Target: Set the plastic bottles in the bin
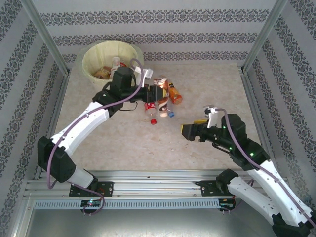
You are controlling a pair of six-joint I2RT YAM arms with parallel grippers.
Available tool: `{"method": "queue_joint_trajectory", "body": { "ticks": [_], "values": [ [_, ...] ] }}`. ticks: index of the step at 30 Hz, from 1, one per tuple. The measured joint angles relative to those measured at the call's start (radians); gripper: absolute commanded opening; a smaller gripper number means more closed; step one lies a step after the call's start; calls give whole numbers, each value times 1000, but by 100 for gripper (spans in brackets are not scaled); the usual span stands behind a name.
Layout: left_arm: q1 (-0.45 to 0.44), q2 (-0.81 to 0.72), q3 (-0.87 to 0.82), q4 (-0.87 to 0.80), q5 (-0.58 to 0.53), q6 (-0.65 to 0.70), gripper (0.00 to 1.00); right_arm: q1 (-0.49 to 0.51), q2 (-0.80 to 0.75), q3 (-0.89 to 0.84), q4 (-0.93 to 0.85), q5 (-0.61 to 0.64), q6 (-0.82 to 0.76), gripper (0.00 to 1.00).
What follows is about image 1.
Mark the red cola bottle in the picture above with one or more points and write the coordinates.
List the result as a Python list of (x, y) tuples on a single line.
[(150, 106)]

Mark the brown chocolate drink bottle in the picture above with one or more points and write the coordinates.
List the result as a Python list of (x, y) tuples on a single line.
[(163, 106)]

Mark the orange juice bottle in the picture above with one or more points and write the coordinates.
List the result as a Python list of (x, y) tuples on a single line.
[(175, 95)]

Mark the light blue label bottle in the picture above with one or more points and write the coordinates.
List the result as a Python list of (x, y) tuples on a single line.
[(170, 114)]

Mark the red bottle cap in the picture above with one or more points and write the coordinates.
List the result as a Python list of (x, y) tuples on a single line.
[(153, 121)]

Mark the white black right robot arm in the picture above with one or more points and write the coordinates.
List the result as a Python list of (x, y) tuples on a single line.
[(271, 182)]

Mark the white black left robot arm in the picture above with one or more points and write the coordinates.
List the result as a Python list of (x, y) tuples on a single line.
[(79, 123)]

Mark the cream waste bin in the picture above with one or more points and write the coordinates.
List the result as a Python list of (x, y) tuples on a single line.
[(99, 86)]

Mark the yellow-lined waste bin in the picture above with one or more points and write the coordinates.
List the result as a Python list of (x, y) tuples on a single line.
[(92, 59)]

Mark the grey metal base panel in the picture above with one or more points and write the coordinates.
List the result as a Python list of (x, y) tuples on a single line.
[(148, 222)]

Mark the aluminium side rail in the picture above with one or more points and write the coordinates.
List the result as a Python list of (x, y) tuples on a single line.
[(249, 91), (60, 98)]

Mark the aluminium mounting rail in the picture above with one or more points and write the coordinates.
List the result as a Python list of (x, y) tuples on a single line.
[(153, 185)]

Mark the aluminium frame post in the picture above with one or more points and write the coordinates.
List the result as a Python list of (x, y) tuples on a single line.
[(45, 37), (263, 34)]

